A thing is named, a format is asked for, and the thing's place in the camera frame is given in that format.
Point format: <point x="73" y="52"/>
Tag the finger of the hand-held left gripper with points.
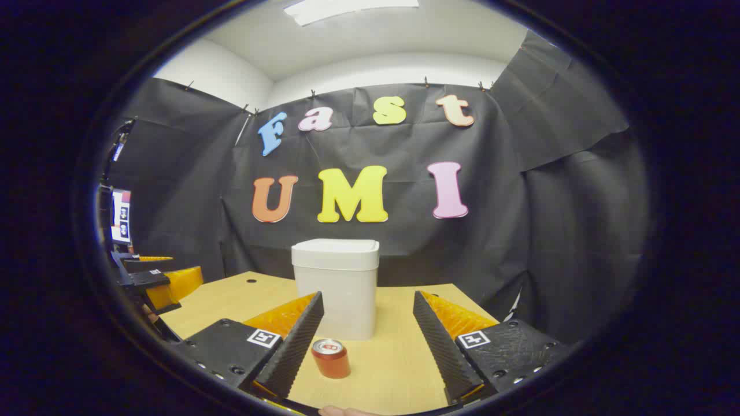
<point x="144" y="264"/>
<point x="173" y="286"/>

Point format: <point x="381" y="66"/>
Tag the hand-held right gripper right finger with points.
<point x="439" y="352"/>

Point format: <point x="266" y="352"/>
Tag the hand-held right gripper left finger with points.
<point x="295" y="346"/>

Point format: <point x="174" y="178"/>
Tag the red pop can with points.
<point x="331" y="361"/>

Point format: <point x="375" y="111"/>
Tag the white desktop garbage bin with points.
<point x="338" y="289"/>

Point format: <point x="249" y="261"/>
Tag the wooden desktop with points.
<point x="393" y="370"/>

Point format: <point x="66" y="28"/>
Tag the computer monitor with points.
<point x="121" y="216"/>

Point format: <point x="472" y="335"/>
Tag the black backdrop cloth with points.
<point x="520" y="202"/>

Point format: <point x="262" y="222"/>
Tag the ceiling light panel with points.
<point x="347" y="8"/>

